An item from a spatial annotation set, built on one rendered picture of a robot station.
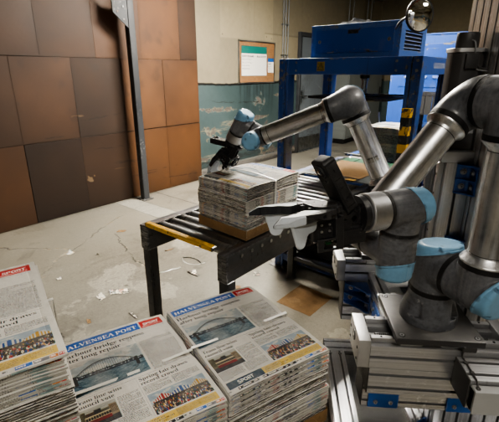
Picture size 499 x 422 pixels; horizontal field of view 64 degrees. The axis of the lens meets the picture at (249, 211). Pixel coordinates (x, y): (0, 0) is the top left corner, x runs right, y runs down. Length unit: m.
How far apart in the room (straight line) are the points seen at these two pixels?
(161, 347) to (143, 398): 0.16
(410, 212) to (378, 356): 0.55
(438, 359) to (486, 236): 0.43
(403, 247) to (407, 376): 0.55
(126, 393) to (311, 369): 0.43
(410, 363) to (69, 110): 4.03
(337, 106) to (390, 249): 0.80
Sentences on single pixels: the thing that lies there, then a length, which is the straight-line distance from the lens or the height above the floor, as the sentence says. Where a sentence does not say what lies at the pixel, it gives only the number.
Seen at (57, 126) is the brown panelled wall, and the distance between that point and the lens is 4.55.
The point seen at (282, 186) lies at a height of 0.99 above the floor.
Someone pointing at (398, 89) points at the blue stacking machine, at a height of 1.28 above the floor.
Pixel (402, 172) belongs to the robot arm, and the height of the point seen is 1.25.
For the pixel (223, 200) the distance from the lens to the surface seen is 1.68.
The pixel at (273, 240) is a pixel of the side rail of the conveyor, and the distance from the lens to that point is 1.76.
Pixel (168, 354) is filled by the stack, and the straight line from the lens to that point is 1.04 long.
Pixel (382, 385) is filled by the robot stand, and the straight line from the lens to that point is 1.30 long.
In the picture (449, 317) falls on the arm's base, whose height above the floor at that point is 0.86.
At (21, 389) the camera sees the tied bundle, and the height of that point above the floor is 1.03.
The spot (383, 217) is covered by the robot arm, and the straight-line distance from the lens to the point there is 0.77.
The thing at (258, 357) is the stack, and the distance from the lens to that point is 1.01.
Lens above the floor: 1.47
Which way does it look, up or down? 19 degrees down
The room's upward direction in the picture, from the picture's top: straight up
